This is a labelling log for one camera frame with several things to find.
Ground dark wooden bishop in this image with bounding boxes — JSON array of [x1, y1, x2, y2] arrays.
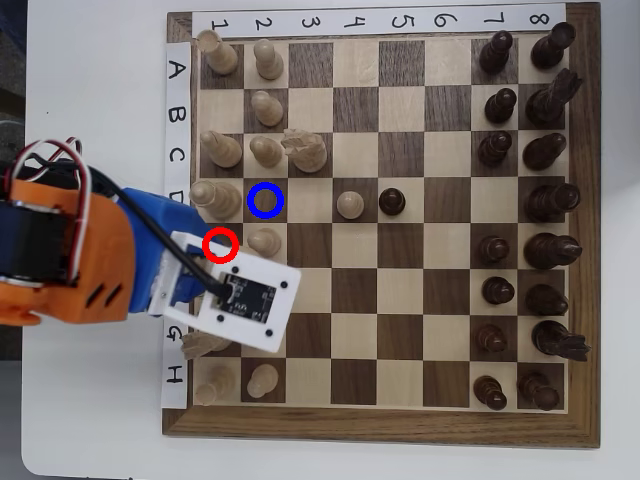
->
[[524, 283, 570, 317], [522, 132, 569, 171]]

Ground light wooden rook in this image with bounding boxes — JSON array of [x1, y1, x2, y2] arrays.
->
[[194, 366, 236, 406], [195, 28, 239, 77]]

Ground black camera cable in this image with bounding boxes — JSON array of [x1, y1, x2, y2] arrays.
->
[[87, 164, 234, 304]]

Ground white number label strip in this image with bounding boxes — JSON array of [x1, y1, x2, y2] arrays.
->
[[191, 3, 568, 37]]

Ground white camera mount with board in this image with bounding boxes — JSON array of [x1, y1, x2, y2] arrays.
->
[[147, 231, 303, 355]]

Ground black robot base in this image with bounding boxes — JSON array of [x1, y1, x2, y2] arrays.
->
[[74, 164, 119, 204]]

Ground wooden chessboard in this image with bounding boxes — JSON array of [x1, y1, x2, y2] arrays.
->
[[161, 1, 603, 450]]

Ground light wooden pawn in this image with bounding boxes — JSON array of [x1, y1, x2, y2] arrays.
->
[[249, 89, 285, 127], [335, 190, 366, 220], [248, 227, 283, 260], [245, 363, 280, 400], [252, 38, 285, 81], [248, 135, 284, 169]]

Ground red white black servo wire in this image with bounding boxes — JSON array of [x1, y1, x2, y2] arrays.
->
[[3, 137, 95, 284]]

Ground light wooden queen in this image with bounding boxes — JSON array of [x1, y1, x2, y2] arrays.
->
[[189, 179, 243, 221]]

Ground dark wooden pawn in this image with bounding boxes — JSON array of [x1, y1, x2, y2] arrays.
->
[[477, 234, 512, 266], [477, 130, 514, 168], [472, 374, 509, 413], [378, 187, 407, 217], [481, 276, 516, 306], [472, 323, 508, 354], [478, 29, 515, 75], [483, 87, 519, 126]]

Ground light wooden knight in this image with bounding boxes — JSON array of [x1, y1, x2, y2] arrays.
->
[[179, 327, 236, 361], [279, 128, 329, 175]]

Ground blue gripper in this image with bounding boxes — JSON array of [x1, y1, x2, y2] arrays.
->
[[117, 187, 211, 316]]

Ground dark wooden queen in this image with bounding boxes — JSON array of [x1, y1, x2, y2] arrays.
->
[[524, 183, 582, 224]]

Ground dark wooden knight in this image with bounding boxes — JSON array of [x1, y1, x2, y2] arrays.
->
[[530, 319, 592, 363], [524, 67, 584, 129]]

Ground dark wooden king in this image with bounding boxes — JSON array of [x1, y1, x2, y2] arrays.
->
[[523, 232, 584, 271]]

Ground white letter label strip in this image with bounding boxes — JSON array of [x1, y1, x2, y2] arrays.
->
[[160, 41, 194, 410]]

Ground dark wooden rook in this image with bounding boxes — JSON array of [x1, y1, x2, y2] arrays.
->
[[529, 21, 578, 70], [516, 371, 561, 413]]

